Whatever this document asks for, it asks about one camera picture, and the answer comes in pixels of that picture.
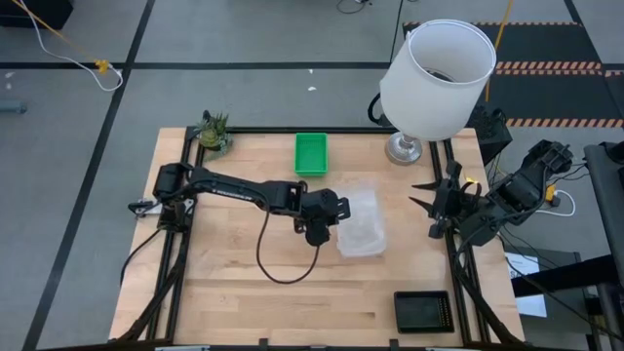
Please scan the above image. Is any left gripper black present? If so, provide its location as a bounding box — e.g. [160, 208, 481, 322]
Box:
[299, 188, 352, 230]

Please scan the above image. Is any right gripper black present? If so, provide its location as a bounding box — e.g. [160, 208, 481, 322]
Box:
[408, 160, 484, 240]

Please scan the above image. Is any green plastic slotted basket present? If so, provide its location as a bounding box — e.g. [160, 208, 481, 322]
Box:
[293, 132, 330, 177]

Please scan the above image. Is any black equipment box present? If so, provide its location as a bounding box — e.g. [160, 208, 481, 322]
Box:
[466, 105, 514, 167]

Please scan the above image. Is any table lamp white shade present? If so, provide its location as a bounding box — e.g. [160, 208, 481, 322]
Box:
[378, 18, 498, 167]

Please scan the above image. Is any white paper sheet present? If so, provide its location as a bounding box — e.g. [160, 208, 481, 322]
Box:
[504, 252, 549, 319]

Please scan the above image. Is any small potted succulent plant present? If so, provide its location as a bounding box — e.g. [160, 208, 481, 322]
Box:
[194, 110, 235, 158]

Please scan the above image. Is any black metal stand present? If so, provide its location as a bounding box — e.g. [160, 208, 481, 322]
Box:
[511, 140, 624, 351]

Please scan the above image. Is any black hazard-striped floor mat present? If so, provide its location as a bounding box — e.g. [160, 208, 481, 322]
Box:
[402, 20, 624, 129]

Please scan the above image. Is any grey floor object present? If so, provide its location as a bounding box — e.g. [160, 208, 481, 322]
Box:
[0, 99, 29, 115]

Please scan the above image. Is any black box on floor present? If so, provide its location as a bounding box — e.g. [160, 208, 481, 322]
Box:
[0, 0, 74, 30]

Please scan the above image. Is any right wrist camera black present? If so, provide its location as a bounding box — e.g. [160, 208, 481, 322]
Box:
[441, 187, 469, 215]

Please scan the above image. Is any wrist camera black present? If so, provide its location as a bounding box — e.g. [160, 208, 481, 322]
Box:
[302, 219, 332, 248]
[441, 187, 469, 215]

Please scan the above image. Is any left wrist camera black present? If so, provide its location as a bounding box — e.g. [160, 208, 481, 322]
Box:
[302, 219, 332, 248]

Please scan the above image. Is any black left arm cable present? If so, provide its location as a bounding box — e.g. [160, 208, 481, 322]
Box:
[254, 210, 322, 286]

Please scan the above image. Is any black aluminium table frame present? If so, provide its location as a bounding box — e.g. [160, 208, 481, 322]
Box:
[114, 125, 526, 351]

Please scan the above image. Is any black lamp cord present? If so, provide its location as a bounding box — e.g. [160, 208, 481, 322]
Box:
[367, 91, 394, 129]

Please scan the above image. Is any white power cable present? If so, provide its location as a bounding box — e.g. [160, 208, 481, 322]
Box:
[524, 188, 577, 218]

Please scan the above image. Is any yellow floor cord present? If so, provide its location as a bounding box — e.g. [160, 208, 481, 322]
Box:
[10, 0, 111, 74]
[484, 0, 514, 103]

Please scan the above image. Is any black base cable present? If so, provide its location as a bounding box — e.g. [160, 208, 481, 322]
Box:
[119, 226, 165, 287]

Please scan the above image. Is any white floor cable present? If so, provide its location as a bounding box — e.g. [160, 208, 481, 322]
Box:
[19, 0, 125, 93]

